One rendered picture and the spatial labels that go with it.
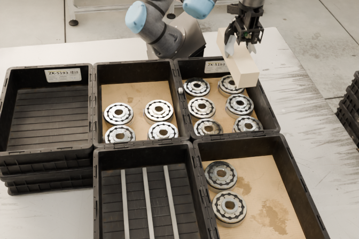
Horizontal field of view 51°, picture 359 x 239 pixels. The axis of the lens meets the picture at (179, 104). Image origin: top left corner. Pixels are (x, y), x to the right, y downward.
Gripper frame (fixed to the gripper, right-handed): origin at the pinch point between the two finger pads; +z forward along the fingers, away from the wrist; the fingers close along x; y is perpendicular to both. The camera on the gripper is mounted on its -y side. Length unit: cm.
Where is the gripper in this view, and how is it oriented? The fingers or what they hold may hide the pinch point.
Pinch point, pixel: (236, 52)
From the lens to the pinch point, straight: 126.3
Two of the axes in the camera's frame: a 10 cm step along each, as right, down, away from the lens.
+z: -0.6, 6.9, 7.2
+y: 2.1, 7.1, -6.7
